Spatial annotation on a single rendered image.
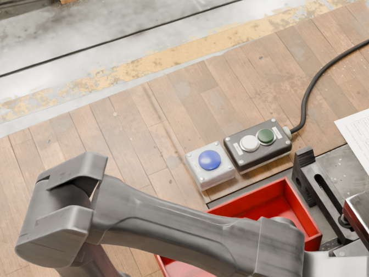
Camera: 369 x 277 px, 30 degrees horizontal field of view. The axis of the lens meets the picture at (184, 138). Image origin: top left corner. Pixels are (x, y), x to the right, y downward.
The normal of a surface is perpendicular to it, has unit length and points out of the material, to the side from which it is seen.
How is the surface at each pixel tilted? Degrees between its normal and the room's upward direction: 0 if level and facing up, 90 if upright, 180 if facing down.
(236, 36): 0
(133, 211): 23
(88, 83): 0
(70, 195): 34
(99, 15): 0
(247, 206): 90
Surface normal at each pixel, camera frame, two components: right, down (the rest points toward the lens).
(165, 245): -0.15, 0.80
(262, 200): 0.41, 0.74
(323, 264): -0.40, -0.55
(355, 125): -0.04, -0.55
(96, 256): 0.97, 0.04
